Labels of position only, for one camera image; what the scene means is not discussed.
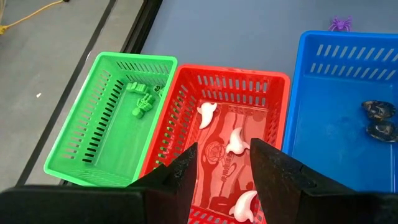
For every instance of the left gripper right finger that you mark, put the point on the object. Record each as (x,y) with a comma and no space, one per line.
(280,186)

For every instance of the green plastic skeleton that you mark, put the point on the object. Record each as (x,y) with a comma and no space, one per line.
(143,105)
(159,90)
(136,88)

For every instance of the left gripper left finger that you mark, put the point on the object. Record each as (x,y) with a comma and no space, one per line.
(174,193)

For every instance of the blue plastic basket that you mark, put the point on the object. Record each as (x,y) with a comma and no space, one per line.
(335,130)

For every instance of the green plastic basket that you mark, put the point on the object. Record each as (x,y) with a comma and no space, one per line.
(124,149)

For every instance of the white plastic ghost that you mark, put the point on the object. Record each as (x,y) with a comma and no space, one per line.
(206,113)
(244,207)
(237,141)

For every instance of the red plastic basket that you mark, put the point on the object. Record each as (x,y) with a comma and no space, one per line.
(227,186)

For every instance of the purple plastic spider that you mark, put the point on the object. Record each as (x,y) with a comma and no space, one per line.
(341,23)

